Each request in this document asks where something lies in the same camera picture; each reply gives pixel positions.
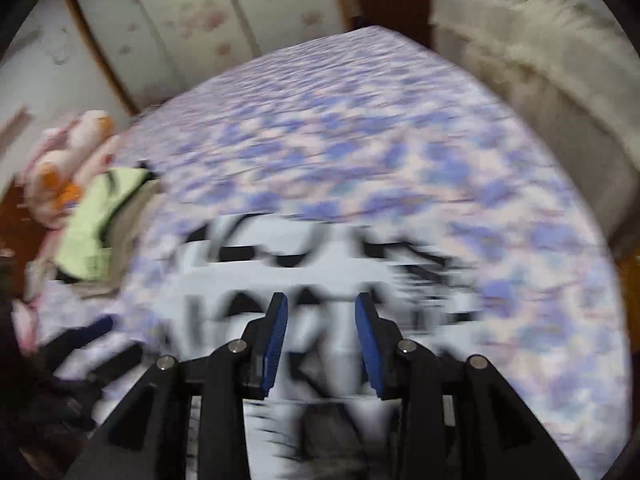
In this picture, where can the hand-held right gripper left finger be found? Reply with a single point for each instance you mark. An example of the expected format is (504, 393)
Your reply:
(275, 345)

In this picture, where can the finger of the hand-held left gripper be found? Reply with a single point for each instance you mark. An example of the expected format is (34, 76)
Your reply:
(117, 362)
(92, 331)

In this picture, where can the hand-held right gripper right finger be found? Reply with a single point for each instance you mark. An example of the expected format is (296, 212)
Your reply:
(369, 350)

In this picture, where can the white black printed jacket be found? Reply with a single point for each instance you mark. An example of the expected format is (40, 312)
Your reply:
(325, 270)

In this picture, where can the green and black garment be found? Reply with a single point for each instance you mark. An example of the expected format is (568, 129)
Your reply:
(95, 225)

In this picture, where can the dark wooden headboard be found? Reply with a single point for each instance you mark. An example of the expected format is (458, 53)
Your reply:
(15, 220)

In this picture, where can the pink bear print quilt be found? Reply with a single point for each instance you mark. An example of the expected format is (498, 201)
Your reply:
(65, 160)

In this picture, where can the purple floral bedspread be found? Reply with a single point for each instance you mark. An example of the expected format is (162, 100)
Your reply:
(375, 135)

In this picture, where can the beige lace covered furniture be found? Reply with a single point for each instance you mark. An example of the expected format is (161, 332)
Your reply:
(540, 85)

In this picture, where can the floral panel wardrobe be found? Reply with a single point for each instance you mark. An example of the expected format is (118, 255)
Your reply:
(200, 25)

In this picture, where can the pink wall board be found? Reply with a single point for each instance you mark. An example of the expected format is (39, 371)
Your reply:
(12, 125)

